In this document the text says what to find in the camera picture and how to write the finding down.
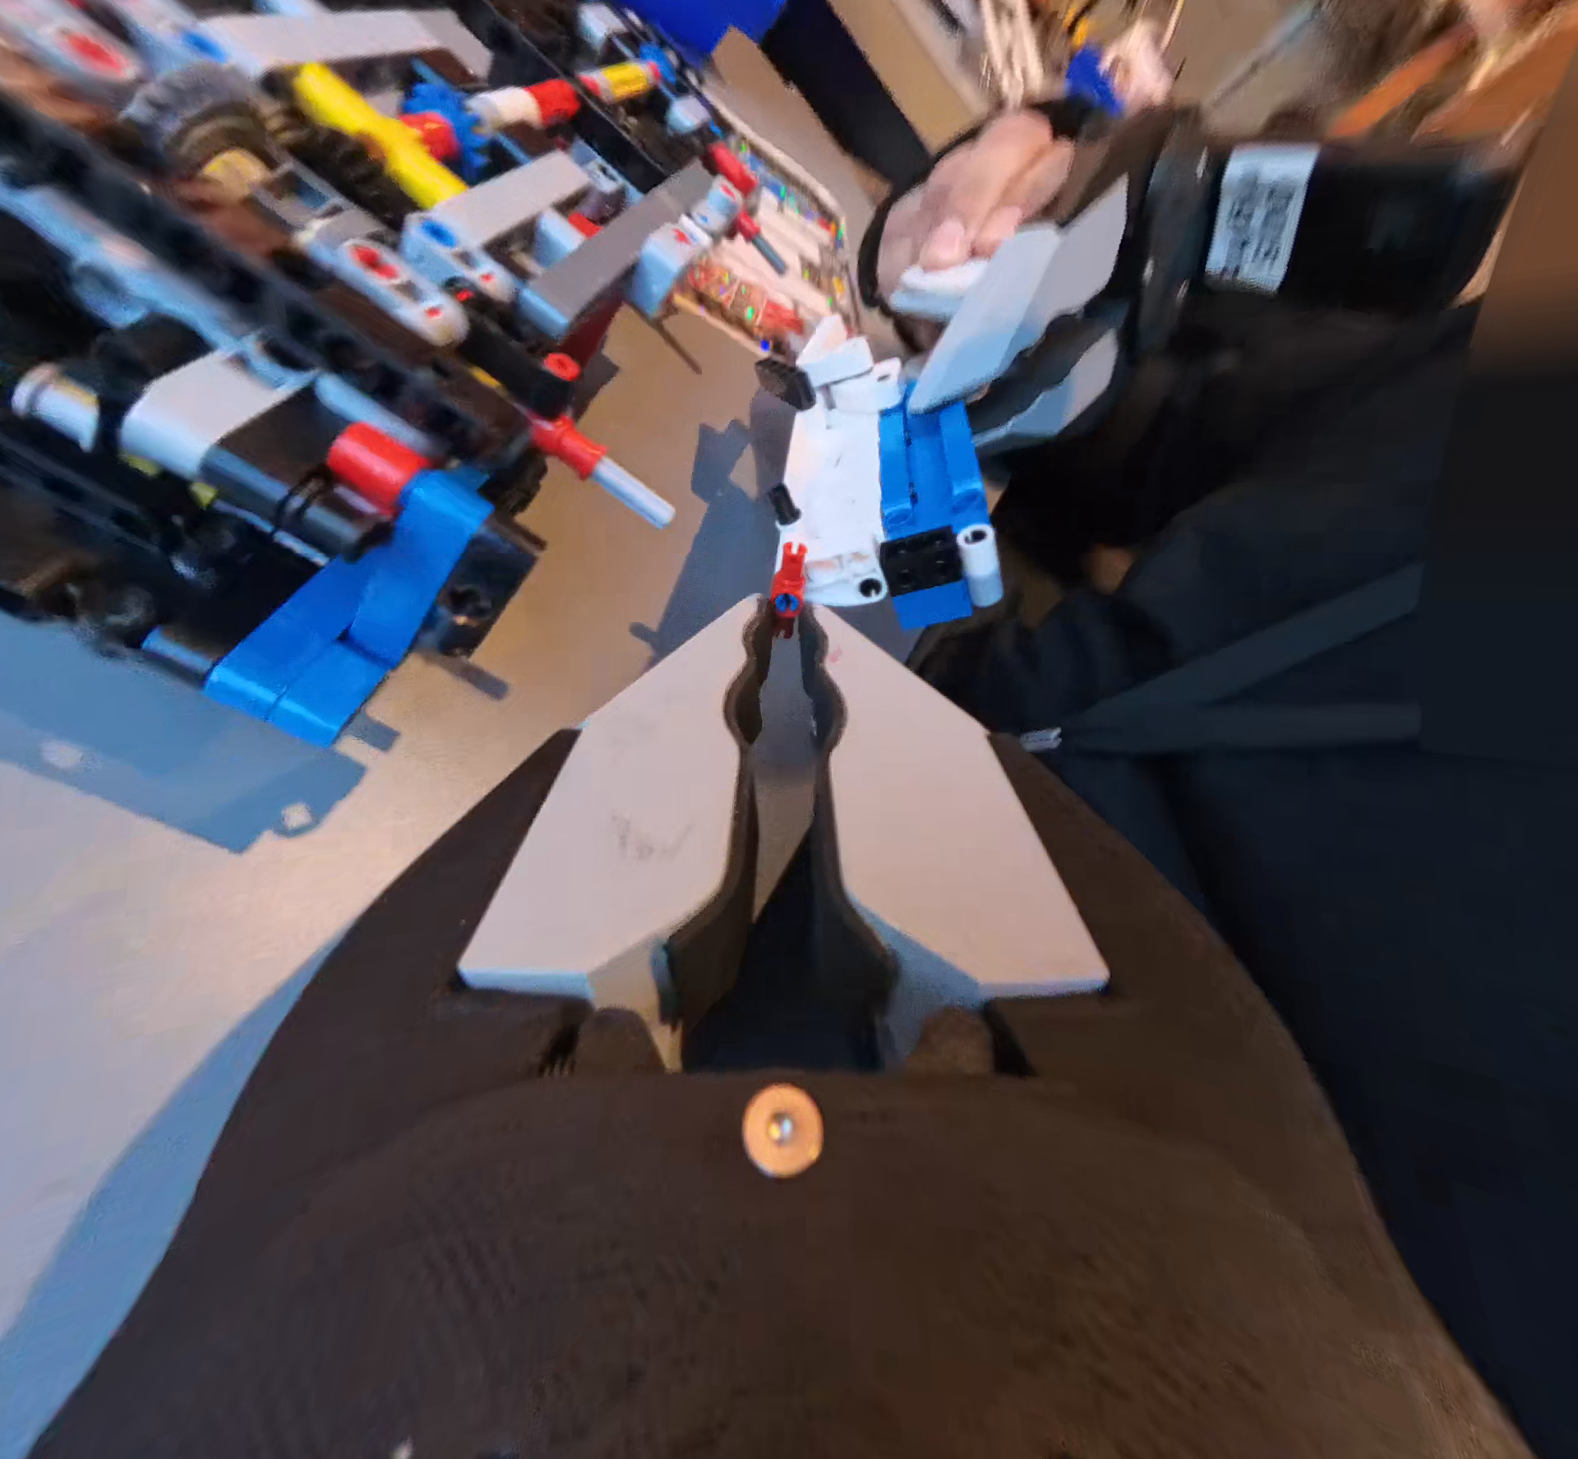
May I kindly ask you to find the toy brick race car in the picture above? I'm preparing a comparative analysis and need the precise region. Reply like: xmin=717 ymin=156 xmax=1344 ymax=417
xmin=0 ymin=0 xmax=771 ymax=748

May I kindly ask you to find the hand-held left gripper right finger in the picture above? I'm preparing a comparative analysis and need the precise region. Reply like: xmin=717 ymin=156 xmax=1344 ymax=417
xmin=801 ymin=608 xmax=1108 ymax=1069

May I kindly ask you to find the person's dark clothed body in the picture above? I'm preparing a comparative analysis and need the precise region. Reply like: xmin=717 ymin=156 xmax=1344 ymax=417
xmin=912 ymin=299 xmax=1578 ymax=1459

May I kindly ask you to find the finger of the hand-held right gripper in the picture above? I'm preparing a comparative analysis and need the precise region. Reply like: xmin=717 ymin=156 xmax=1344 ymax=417
xmin=979 ymin=331 xmax=1120 ymax=452
xmin=908 ymin=183 xmax=1129 ymax=406

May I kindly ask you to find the holographic sticker sheet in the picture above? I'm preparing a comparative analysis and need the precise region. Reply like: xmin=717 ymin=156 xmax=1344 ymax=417
xmin=665 ymin=127 xmax=863 ymax=356

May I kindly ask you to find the dark shoulder strap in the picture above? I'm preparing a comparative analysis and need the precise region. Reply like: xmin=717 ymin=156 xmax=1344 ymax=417
xmin=1023 ymin=564 xmax=1431 ymax=758

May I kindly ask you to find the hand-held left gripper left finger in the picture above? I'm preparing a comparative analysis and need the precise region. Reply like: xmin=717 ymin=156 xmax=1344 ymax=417
xmin=458 ymin=596 xmax=767 ymax=1074

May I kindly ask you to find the blue and white brick assembly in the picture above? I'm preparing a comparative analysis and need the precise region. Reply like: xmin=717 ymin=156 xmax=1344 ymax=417
xmin=754 ymin=312 xmax=1006 ymax=637

